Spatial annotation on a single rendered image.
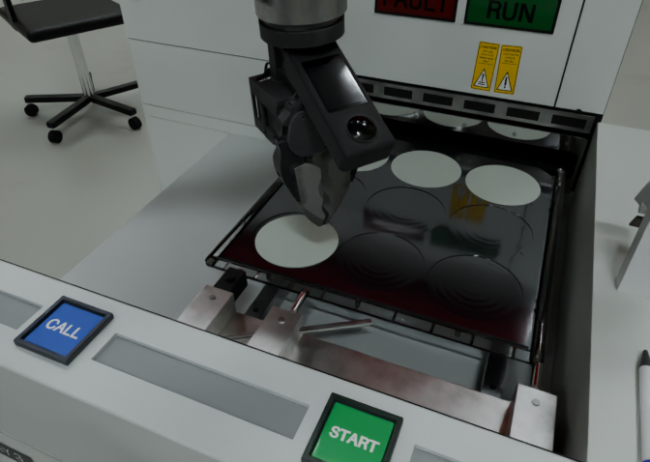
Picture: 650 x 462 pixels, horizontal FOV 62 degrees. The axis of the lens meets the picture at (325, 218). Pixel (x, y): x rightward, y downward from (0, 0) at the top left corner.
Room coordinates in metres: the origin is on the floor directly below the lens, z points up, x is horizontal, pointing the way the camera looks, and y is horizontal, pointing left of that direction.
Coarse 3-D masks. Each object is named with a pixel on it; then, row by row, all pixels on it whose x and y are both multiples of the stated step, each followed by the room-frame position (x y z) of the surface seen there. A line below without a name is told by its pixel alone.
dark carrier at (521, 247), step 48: (288, 192) 0.60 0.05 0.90; (384, 192) 0.60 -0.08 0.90; (432, 192) 0.60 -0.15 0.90; (240, 240) 0.50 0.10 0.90; (384, 240) 0.50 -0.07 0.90; (432, 240) 0.50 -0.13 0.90; (480, 240) 0.50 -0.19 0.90; (528, 240) 0.50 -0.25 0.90; (336, 288) 0.42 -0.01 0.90; (384, 288) 0.42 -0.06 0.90; (432, 288) 0.42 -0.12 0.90; (480, 288) 0.42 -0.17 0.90; (528, 288) 0.42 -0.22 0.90; (528, 336) 0.35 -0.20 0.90
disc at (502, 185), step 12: (480, 168) 0.66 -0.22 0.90; (492, 168) 0.66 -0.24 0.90; (504, 168) 0.66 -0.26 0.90; (516, 168) 0.66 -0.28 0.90; (468, 180) 0.63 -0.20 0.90; (480, 180) 0.63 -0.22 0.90; (492, 180) 0.63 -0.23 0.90; (504, 180) 0.63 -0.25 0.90; (516, 180) 0.63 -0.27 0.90; (528, 180) 0.63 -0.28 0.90; (480, 192) 0.60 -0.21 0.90; (492, 192) 0.60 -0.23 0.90; (504, 192) 0.60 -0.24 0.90; (516, 192) 0.60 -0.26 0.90; (528, 192) 0.60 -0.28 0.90; (504, 204) 0.57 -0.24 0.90; (516, 204) 0.57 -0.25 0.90
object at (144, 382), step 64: (0, 320) 0.32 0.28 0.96; (128, 320) 0.32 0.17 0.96; (0, 384) 0.28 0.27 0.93; (64, 384) 0.25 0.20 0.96; (128, 384) 0.25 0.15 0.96; (192, 384) 0.25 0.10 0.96; (256, 384) 0.25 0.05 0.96; (320, 384) 0.25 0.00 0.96; (64, 448) 0.26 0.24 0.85; (128, 448) 0.23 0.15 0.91; (192, 448) 0.20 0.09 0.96; (256, 448) 0.20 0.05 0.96; (448, 448) 0.20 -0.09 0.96; (512, 448) 0.20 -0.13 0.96
